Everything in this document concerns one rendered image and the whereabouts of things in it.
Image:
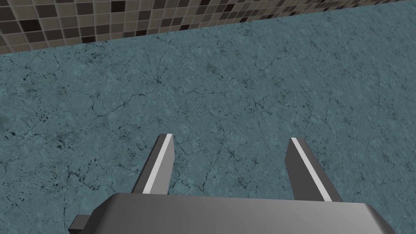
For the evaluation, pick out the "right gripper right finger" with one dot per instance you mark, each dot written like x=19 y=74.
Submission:
x=308 y=175

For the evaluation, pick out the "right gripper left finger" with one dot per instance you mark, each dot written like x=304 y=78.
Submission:
x=157 y=169

